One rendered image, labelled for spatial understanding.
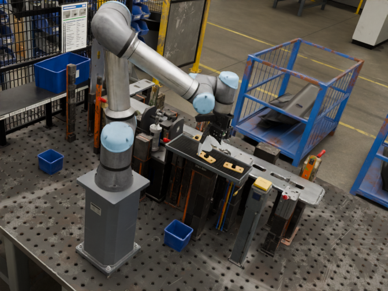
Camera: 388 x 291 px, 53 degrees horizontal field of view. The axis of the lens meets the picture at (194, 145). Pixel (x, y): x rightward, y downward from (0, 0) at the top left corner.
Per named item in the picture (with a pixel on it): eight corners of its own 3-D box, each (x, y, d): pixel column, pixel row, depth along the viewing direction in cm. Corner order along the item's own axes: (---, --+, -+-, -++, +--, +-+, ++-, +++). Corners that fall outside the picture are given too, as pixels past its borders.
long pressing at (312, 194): (327, 187, 196) (328, 185, 195) (315, 210, 179) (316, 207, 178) (116, 91, 246) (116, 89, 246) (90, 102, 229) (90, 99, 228)
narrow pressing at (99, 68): (103, 89, 244) (106, 35, 226) (90, 94, 235) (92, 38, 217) (103, 88, 244) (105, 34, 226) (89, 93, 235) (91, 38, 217)
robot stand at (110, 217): (108, 276, 164) (114, 204, 143) (74, 250, 172) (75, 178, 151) (141, 249, 179) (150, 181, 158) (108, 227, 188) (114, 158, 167)
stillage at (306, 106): (275, 108, 506) (298, 37, 457) (334, 134, 472) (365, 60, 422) (226, 139, 418) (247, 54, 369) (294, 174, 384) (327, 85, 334)
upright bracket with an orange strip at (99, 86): (98, 153, 236) (102, 77, 210) (96, 154, 235) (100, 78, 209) (94, 152, 238) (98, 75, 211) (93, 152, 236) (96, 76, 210)
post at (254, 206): (247, 258, 186) (273, 186, 163) (241, 268, 180) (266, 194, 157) (234, 250, 188) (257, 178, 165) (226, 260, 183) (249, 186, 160)
